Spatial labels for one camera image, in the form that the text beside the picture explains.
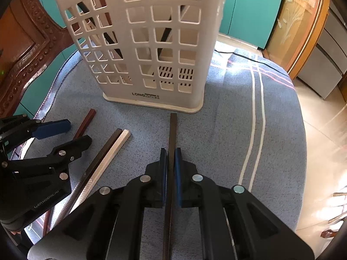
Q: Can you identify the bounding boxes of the black textured chopstick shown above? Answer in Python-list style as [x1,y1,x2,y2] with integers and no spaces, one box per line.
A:
[162,113,177,260]

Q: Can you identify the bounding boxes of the dark brown chopstick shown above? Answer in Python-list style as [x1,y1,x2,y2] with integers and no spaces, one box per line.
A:
[61,128,122,218]

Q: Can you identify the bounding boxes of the white chopstick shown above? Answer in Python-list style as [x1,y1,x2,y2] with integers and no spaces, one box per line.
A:
[51,128,132,228]

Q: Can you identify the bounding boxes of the blue striped cloth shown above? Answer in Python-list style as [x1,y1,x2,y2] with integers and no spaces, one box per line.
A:
[24,48,307,260]

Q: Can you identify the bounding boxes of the carved wooden chair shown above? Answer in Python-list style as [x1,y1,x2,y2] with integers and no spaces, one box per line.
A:
[1,0,73,117]

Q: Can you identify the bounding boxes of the white plastic utensil basket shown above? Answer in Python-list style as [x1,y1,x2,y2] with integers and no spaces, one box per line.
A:
[55,0,225,113]

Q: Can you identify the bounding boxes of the grey refrigerator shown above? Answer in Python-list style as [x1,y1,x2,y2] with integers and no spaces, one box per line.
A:
[298,2,347,99]

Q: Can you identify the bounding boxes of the wooden glass sliding door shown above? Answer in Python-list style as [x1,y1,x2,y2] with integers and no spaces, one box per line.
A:
[263,0,330,79]

